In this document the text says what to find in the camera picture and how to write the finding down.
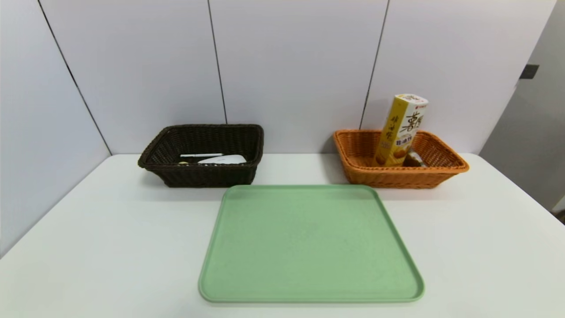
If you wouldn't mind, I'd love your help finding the dark brown wicker basket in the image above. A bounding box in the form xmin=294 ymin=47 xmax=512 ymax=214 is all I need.
xmin=138 ymin=124 xmax=264 ymax=188

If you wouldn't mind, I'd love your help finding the white oblong case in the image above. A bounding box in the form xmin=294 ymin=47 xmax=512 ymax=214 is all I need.
xmin=197 ymin=154 xmax=247 ymax=165

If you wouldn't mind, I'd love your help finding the light green plastic tray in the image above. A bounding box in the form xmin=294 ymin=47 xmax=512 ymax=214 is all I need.
xmin=199 ymin=184 xmax=425 ymax=304

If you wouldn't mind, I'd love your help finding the yellow hexagonal snack box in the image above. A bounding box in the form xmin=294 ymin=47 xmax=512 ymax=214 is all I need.
xmin=375 ymin=93 xmax=429 ymax=167

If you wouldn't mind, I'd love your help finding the orange wicker basket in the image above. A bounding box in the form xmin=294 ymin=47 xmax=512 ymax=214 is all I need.
xmin=333 ymin=129 xmax=469 ymax=189

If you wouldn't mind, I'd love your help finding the clear chocolate snack packet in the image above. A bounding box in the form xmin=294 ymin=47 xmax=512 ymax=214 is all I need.
xmin=403 ymin=148 xmax=429 ymax=168

